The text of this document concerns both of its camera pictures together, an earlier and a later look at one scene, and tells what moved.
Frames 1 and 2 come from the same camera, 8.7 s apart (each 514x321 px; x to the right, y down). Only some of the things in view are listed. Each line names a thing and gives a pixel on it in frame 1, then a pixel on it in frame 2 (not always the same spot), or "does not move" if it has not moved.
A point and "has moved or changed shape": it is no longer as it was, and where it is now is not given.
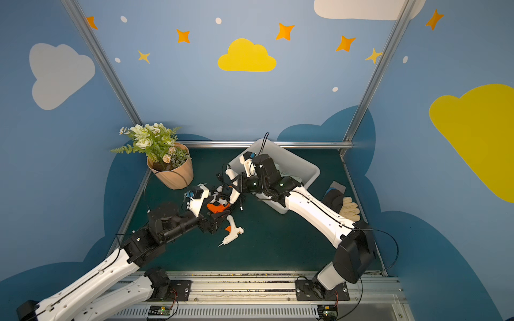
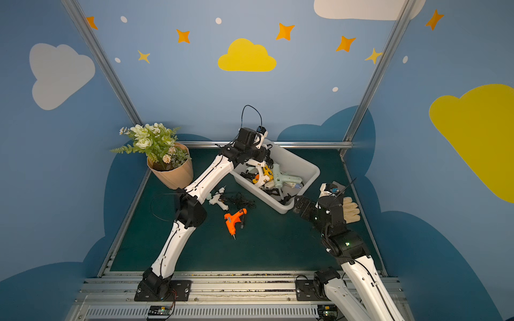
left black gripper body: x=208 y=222 -> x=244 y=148
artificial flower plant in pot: x=168 y=160 does not move
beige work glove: x=349 y=208 does not move
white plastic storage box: x=289 y=165 does not move
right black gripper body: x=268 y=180 -> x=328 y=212
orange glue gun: x=215 y=208 -> x=233 y=219
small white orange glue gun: x=233 y=231 has moved or changed shape
